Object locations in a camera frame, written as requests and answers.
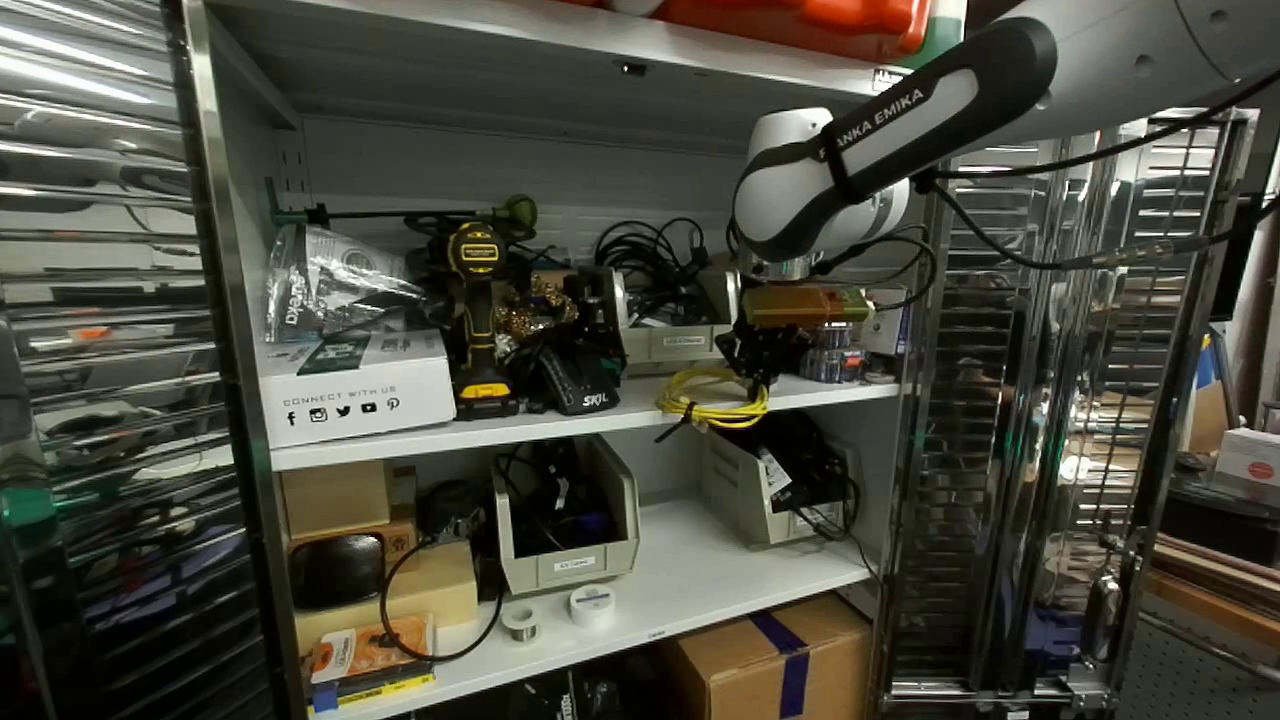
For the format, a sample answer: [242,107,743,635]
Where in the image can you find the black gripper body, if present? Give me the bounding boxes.
[725,317,820,380]

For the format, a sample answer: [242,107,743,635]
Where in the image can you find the yellow cable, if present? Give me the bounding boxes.
[657,362,780,435]

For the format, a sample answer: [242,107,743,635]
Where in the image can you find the white tray bin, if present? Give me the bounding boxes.
[612,265,753,380]

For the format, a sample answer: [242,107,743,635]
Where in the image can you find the tall steel tray rack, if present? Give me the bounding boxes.
[876,105,1265,712]

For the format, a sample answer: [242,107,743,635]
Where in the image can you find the small dark can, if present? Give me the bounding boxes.
[804,317,867,386]

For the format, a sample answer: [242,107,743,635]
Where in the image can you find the small white red box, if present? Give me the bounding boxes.
[852,283,911,360]

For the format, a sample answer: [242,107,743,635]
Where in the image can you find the white storage bin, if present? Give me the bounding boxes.
[695,415,861,550]

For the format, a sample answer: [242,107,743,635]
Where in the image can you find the black tool charger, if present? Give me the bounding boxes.
[525,258,628,415]

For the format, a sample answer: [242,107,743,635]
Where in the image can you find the white metal shelf unit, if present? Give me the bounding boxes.
[174,0,945,720]

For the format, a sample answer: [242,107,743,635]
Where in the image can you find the grey storage bin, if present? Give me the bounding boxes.
[487,435,642,599]

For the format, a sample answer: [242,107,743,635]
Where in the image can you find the yellow black power drill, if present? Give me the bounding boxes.
[435,217,528,421]

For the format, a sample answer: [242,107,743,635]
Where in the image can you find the white tape roll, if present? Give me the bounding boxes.
[563,578,618,635]

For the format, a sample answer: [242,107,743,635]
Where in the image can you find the cardboard box with blue tape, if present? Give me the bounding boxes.
[659,591,878,720]

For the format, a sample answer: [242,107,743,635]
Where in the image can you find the orange plastic case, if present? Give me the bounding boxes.
[602,0,939,65]

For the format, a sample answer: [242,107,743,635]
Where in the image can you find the green clamp with black rod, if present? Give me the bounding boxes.
[261,185,545,245]

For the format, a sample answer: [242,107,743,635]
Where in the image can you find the white printed product box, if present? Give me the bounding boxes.
[254,324,461,450]

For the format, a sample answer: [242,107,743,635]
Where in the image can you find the clear plastic bag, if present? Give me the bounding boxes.
[261,221,432,341]

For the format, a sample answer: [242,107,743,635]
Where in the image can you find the small cardboard box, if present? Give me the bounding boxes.
[275,461,401,539]

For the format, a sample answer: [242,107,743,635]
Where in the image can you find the black pouch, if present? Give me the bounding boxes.
[287,527,391,612]

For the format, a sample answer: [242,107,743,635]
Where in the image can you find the book with yellow blue cover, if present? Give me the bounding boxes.
[299,612,442,712]

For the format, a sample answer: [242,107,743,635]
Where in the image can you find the white carton in background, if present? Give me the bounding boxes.
[1217,422,1280,492]

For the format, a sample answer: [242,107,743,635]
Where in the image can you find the wooden planks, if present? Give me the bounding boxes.
[1147,527,1280,652]

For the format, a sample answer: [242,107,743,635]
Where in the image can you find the steel slatted rack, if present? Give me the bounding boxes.
[0,0,275,720]

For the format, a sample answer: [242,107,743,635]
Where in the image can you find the green plastic object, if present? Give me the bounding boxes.
[0,480,63,539]

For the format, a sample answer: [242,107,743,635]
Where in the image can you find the black cable bundle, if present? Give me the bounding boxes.
[589,217,721,327]

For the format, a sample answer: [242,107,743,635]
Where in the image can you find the small grey tape ring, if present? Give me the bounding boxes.
[501,599,545,644]

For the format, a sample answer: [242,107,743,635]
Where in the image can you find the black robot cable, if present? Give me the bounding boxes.
[916,68,1280,278]

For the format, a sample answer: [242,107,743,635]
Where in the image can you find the black cable loop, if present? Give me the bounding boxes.
[374,527,512,667]

